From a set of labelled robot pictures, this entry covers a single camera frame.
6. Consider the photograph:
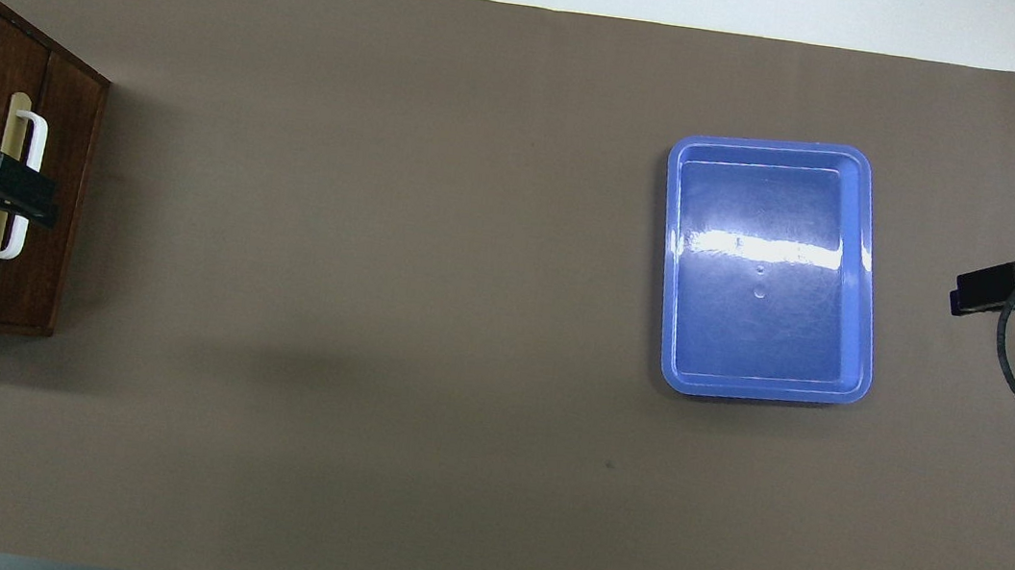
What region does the brown table mat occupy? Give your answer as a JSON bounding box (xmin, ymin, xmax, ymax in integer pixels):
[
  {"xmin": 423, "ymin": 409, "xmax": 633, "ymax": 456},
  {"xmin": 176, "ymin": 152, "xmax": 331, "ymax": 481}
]
[{"xmin": 0, "ymin": 0, "xmax": 1015, "ymax": 570}]

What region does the wooden drawer with dark front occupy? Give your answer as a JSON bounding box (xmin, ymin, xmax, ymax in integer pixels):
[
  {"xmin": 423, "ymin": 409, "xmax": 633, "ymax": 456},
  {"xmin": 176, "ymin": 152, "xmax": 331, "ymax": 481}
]
[{"xmin": 0, "ymin": 10, "xmax": 118, "ymax": 340}]

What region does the blue plastic tray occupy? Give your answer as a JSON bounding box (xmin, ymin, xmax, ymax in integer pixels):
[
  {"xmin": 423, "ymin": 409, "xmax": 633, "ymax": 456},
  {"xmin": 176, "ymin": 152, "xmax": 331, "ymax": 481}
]
[{"xmin": 639, "ymin": 124, "xmax": 902, "ymax": 418}]

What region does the white drawer handle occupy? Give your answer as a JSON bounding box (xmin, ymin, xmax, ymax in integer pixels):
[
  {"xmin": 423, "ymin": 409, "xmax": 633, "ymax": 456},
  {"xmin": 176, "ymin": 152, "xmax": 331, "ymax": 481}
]
[{"xmin": 0, "ymin": 108, "xmax": 52, "ymax": 264}]

